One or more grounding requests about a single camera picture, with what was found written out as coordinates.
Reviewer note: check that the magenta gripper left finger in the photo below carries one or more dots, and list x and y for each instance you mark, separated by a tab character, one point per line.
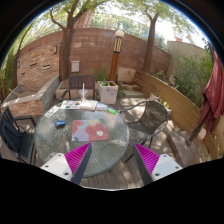
70	166

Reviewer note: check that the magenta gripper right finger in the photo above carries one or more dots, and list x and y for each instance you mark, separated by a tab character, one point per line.
153	166

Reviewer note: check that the blue computer mouse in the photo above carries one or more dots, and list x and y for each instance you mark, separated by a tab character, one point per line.
60	124

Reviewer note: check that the round glass patio table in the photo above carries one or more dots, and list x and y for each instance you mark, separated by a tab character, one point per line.
57	134

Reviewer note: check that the metal mesh patio chair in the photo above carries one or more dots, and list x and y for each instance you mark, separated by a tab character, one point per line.
153	121

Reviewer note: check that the curved wooden bench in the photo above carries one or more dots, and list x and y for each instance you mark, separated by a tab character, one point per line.
184	113

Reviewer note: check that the watercolor paint palette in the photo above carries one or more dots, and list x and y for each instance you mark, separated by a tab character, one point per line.
69	104

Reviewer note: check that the black chair at left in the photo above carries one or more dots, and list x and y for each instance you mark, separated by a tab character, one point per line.
16	138

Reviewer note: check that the green marker pen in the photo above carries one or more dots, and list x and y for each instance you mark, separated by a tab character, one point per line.
111	111

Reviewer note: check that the clear glass candle holder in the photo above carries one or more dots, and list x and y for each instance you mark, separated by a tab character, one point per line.
83	93

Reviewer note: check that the folded red patio umbrella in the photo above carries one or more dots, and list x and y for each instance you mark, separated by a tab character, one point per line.
213	99

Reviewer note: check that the dark wooden chair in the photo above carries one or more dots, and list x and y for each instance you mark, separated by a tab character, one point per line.
79	82

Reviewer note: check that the white square planter box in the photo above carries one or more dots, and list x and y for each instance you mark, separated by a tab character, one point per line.
108	91

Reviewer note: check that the left tree trunk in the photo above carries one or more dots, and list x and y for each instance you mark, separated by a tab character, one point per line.
77	9

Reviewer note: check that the tree trunk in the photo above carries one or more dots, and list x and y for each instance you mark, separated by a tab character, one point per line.
77	9
153	15

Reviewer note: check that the right tree trunk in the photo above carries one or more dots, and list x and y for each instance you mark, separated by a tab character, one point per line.
153	15

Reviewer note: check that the wooden lamp post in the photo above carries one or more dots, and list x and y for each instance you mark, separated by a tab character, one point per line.
115	57

